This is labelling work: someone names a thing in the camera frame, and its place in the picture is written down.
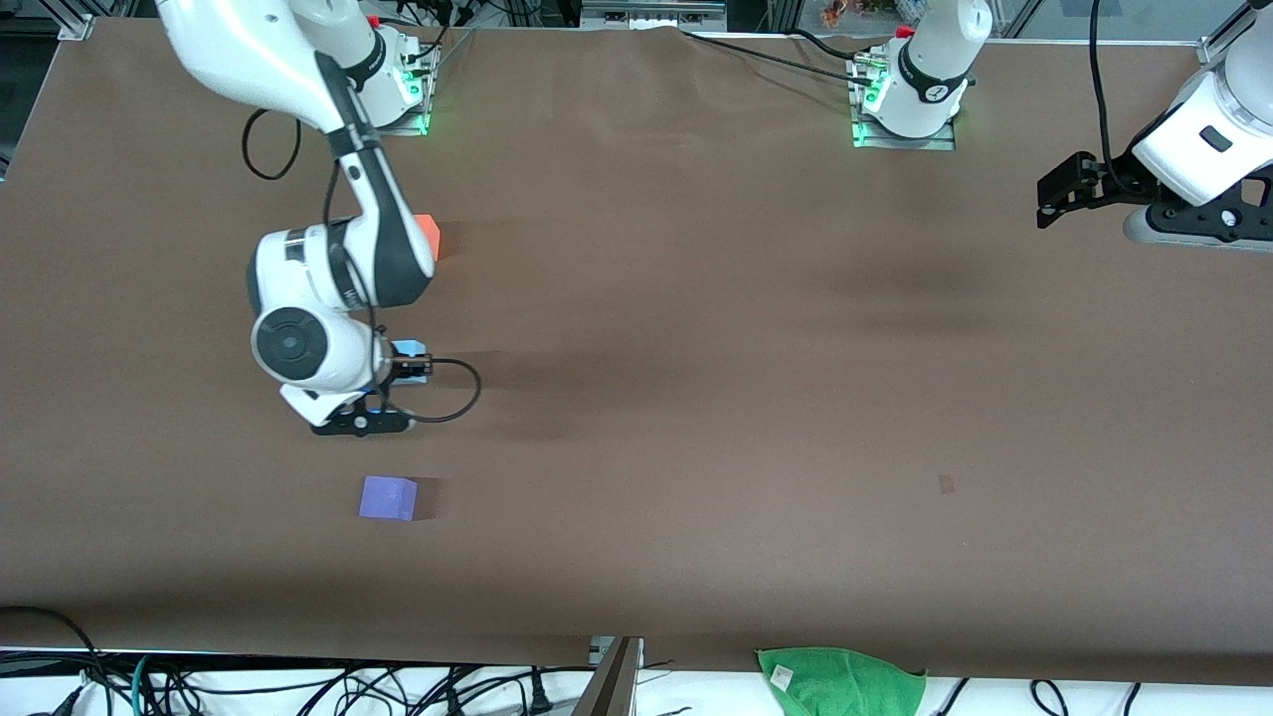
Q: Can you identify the aluminium table edge profile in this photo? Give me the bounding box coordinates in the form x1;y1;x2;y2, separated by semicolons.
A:
1198;0;1256;69
0;0;95;41

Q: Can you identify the silver metal frame device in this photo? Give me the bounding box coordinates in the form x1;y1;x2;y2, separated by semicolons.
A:
580;0;729;33

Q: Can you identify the short black table cable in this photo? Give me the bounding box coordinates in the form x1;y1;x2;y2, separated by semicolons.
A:
791;28;876;63

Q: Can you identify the green cloth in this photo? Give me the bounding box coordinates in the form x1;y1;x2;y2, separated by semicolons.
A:
756;646;928;716

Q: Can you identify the black base cable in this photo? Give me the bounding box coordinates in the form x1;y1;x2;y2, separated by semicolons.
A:
383;10;476;63

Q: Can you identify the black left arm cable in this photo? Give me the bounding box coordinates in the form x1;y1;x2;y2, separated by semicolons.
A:
1089;0;1130;190

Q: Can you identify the purple block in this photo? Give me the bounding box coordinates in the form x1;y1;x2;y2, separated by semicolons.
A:
358;474;419;522

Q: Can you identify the brown table cover sheet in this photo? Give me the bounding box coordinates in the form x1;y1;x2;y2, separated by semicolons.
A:
0;18;1273;687

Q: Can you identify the black looping floor cable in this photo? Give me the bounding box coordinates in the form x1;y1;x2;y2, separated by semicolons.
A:
0;605;105;716

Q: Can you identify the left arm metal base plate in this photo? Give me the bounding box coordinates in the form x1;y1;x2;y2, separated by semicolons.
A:
851;55;958;151

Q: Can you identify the black tangled cable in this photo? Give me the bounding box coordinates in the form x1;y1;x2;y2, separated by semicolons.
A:
328;664;598;716

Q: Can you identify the long black table cable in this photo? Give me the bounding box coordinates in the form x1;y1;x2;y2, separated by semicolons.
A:
679;28;881;89

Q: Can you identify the grey metal bar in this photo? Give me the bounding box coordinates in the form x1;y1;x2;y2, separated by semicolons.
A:
572;636;643;716

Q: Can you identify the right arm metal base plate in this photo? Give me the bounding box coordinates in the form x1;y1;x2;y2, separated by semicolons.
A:
373;45;432;136

